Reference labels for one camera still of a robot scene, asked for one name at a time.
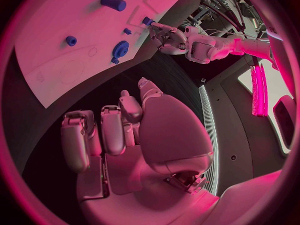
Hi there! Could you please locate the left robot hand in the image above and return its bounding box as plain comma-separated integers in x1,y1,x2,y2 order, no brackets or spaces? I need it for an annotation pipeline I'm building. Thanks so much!
147,21,189,56

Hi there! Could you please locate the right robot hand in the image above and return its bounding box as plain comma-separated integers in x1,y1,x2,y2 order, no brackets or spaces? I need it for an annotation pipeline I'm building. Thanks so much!
60,77,222,225

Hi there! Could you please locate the blue plug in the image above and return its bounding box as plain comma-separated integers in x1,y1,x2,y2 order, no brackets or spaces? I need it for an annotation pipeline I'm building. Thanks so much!
141,16,155,27

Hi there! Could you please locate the white task board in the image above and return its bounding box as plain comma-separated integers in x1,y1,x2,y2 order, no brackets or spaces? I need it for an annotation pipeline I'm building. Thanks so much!
13,0,190,109

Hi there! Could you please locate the blue gear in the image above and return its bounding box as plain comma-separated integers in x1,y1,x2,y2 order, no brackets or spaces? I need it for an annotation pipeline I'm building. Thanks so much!
111,40,130,59

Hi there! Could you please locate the blue long cylinder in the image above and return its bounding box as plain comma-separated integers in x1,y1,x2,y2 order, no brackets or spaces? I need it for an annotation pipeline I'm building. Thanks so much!
100,0,128,12

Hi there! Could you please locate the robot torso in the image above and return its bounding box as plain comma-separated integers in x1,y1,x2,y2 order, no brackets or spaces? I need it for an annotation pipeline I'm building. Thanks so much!
198,46,297,197

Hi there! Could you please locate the glowing light bar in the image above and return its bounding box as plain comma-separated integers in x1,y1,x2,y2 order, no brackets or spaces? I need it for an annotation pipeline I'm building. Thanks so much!
250,64,270,118

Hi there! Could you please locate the blue short hollow cylinder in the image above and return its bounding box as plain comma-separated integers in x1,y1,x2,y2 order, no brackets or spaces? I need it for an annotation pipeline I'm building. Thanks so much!
65,35,78,47

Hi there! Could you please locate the white cable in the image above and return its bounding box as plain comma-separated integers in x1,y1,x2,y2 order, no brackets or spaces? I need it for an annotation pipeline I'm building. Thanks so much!
206,28,245,37

